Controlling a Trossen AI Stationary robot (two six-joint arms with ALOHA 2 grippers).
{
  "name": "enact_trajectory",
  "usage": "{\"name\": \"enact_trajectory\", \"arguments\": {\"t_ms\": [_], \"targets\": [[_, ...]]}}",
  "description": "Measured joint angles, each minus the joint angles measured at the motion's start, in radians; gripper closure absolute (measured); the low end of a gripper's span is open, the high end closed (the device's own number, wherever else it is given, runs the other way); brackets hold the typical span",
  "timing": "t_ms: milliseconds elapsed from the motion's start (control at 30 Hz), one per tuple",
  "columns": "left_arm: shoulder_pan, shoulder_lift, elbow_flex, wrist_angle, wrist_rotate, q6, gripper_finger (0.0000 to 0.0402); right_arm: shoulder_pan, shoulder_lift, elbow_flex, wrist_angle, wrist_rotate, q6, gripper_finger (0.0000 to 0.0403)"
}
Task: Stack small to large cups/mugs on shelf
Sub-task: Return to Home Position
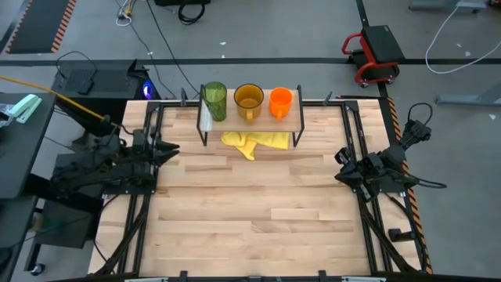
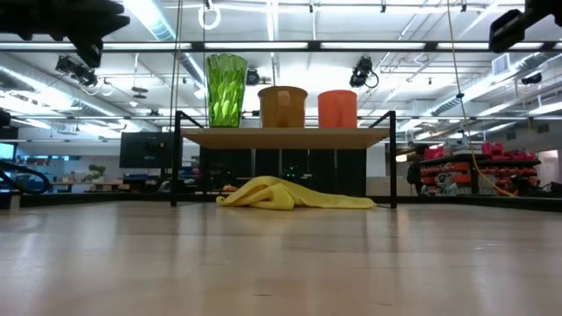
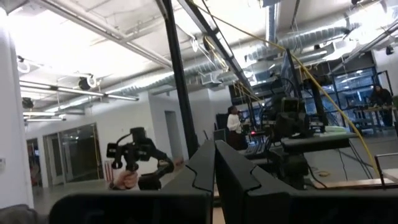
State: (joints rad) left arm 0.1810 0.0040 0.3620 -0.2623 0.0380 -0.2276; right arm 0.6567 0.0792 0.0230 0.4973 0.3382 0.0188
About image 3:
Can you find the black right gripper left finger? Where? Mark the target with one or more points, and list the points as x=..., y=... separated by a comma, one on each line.
x=202, y=168

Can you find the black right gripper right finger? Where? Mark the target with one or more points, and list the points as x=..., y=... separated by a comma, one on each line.
x=236, y=174

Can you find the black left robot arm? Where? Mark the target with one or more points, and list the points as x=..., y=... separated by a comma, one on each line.
x=292, y=124

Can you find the person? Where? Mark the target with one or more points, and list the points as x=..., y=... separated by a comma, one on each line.
x=234, y=124
x=381, y=96

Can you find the person's hand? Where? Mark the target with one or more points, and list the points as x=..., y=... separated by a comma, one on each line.
x=126, y=180

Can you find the black desk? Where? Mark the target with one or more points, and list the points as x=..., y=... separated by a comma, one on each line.
x=317, y=140

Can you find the glass door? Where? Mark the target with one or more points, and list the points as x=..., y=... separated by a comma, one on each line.
x=77, y=152

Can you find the ceiling light tube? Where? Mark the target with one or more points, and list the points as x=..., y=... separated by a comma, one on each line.
x=77, y=91

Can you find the black handheld camera gimbal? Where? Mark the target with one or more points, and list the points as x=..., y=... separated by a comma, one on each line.
x=138, y=152

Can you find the black aluminium table frame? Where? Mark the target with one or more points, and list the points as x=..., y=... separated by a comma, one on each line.
x=180, y=77

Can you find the wooden shelf with black frame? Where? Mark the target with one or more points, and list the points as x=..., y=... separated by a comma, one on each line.
x=391, y=174

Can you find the silver ventilation duct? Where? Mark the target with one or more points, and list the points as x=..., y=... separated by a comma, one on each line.
x=311, y=37

